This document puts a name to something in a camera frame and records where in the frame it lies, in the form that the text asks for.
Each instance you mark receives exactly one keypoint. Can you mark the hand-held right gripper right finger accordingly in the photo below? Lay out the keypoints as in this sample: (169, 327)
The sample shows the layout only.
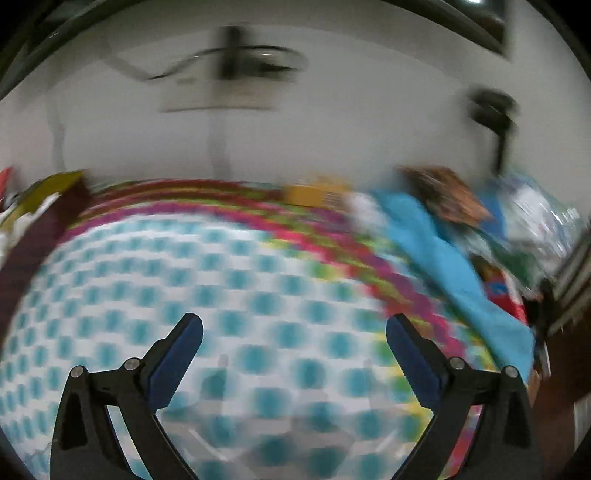
(415, 364)

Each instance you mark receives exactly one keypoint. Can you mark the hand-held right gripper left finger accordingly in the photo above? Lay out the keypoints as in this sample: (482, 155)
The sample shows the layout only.
(173, 364)

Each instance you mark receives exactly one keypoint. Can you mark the black charger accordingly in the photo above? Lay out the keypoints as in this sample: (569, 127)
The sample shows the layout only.
(231, 50)

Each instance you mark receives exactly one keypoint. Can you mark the blue cloth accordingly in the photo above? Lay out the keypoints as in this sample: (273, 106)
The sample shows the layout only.
(443, 263)

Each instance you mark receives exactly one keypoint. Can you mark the red printed packet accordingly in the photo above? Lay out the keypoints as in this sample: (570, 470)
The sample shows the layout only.
(505, 295)

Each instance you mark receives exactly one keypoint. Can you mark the brown patterned pouch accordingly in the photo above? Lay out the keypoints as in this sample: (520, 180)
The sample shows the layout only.
(452, 194)

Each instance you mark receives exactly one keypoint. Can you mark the clear plastic bag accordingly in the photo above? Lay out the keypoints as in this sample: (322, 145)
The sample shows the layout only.
(535, 221)

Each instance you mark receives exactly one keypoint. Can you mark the white wall outlet plate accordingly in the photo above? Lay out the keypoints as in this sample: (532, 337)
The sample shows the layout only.
(217, 94)

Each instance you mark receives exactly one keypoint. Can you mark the black wall bracket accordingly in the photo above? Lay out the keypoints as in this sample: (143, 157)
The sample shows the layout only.
(491, 110)

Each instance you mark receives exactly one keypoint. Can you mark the red bag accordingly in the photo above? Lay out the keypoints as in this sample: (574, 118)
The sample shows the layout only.
(4, 182)

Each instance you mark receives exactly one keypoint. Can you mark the polka dot tablecloth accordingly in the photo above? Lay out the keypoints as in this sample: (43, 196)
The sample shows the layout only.
(258, 286)

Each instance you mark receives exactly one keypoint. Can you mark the yellow carton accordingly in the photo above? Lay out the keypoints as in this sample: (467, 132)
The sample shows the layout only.
(314, 194)

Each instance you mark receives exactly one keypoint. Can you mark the maroon box with gold lining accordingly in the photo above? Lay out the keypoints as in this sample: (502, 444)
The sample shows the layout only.
(41, 244)

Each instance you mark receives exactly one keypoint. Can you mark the white knotted cloth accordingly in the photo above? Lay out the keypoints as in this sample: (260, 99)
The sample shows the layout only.
(364, 205)

